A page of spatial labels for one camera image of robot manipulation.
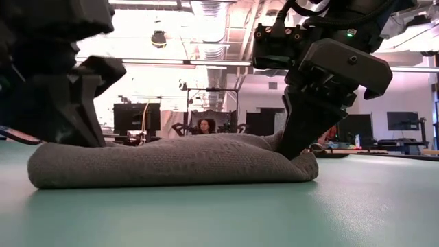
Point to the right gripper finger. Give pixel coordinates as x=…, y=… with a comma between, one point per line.
x=296, y=120
x=322, y=127

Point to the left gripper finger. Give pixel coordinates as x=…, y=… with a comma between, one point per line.
x=24, y=118
x=75, y=116

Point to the grey terry towel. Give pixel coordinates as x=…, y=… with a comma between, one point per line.
x=171, y=161

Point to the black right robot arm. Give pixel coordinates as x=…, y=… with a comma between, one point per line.
x=367, y=13

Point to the black background robot arm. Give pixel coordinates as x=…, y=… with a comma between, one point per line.
x=233, y=128
x=181, y=129

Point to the black monitor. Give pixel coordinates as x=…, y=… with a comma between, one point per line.
x=133, y=118
x=356, y=125
x=403, y=120

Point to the black cabinet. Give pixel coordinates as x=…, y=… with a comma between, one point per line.
x=260, y=123

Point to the white bottle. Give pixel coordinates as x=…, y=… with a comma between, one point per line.
x=357, y=141

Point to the dark background desk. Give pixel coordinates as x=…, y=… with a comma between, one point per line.
x=401, y=142

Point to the person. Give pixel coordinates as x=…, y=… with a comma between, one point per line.
x=205, y=127

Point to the long ceiling light bar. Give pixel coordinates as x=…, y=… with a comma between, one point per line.
x=164, y=62

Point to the round black ceiling device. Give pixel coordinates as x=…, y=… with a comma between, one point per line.
x=158, y=38

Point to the green table mat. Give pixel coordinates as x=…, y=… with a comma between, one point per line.
x=240, y=219

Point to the wall air vent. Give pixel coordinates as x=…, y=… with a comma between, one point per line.
x=272, y=85

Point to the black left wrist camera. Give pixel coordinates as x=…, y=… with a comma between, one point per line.
x=51, y=17

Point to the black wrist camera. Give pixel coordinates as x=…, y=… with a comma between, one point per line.
x=278, y=48
x=51, y=17

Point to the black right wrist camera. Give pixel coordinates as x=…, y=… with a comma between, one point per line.
x=278, y=48

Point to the black aluminium table frame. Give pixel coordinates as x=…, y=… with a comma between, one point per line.
x=394, y=156

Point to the black background robot frame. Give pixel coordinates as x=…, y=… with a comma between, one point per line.
x=212, y=90

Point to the silver ventilation duct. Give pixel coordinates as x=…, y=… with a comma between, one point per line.
x=211, y=44

